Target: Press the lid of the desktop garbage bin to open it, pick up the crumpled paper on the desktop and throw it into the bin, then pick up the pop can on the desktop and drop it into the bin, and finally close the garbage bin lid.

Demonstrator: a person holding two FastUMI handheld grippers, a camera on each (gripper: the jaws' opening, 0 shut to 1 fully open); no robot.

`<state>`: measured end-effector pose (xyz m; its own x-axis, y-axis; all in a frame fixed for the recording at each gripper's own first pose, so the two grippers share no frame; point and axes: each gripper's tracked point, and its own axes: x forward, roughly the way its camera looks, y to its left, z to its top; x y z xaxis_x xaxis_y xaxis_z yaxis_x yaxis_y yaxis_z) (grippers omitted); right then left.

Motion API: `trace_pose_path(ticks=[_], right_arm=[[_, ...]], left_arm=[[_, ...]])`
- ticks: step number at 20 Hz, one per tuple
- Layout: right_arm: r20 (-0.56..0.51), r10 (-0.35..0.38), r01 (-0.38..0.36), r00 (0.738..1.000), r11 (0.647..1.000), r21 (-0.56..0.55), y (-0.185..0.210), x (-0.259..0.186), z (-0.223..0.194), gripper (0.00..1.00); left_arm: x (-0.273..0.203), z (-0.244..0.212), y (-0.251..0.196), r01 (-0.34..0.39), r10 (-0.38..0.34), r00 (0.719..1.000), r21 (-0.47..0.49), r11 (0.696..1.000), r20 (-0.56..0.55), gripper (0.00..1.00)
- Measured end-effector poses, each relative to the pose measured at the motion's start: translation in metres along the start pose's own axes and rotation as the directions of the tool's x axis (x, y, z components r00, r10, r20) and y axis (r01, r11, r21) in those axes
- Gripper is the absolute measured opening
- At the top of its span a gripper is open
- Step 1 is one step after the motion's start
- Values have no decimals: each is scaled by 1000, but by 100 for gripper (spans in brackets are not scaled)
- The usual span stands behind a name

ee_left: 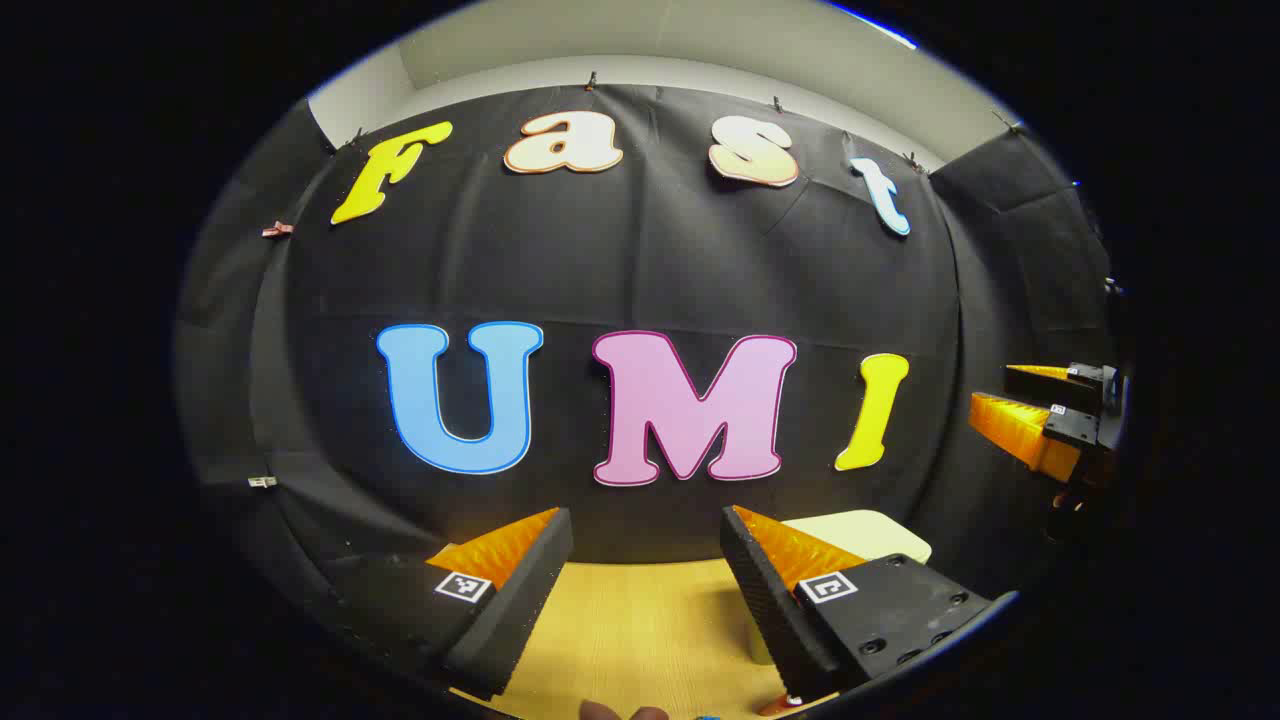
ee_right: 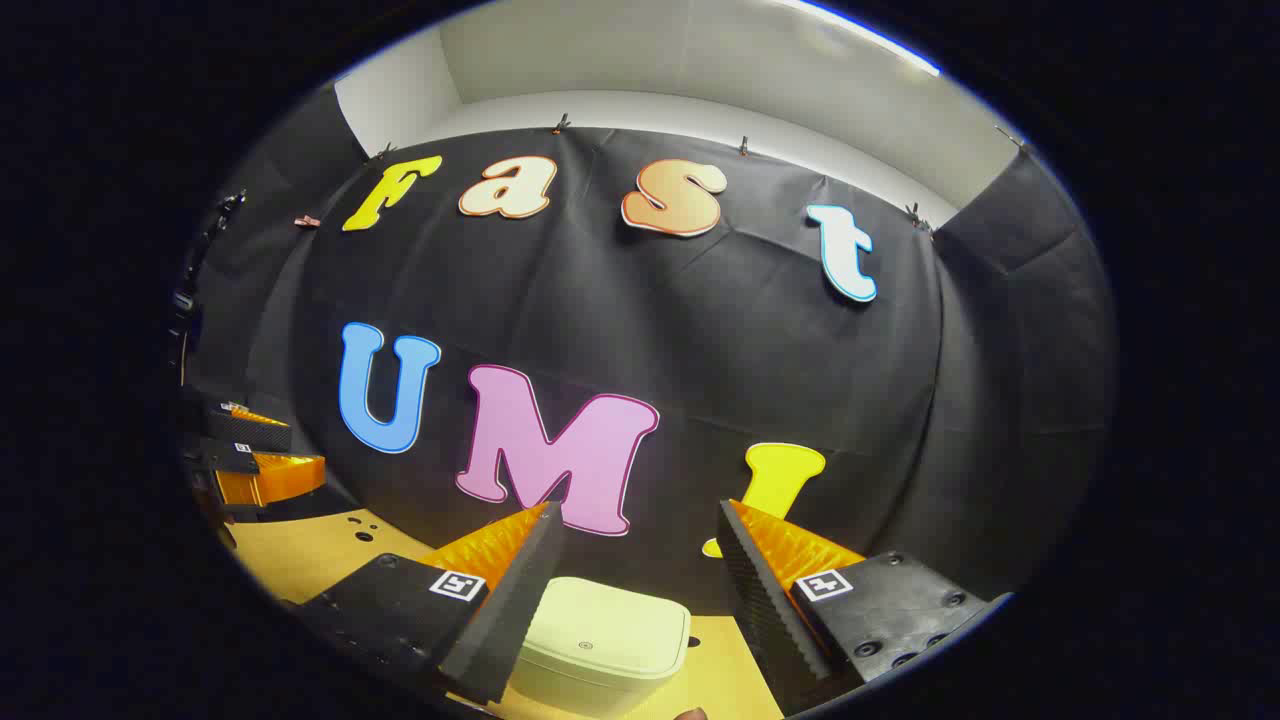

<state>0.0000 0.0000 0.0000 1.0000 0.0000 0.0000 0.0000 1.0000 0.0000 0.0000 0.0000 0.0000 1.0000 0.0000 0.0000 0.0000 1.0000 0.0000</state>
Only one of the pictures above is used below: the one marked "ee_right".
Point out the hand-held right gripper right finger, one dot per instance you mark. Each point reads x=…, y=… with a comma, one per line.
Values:
x=765, y=620

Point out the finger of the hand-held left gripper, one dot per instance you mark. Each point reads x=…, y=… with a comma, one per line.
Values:
x=250, y=432
x=270, y=480

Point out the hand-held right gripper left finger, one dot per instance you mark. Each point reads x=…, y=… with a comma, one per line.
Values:
x=510, y=610

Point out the green desktop garbage bin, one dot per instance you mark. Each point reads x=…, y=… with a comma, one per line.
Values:
x=600, y=640

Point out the wooden desktop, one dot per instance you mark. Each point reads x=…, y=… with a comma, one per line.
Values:
x=300, y=560

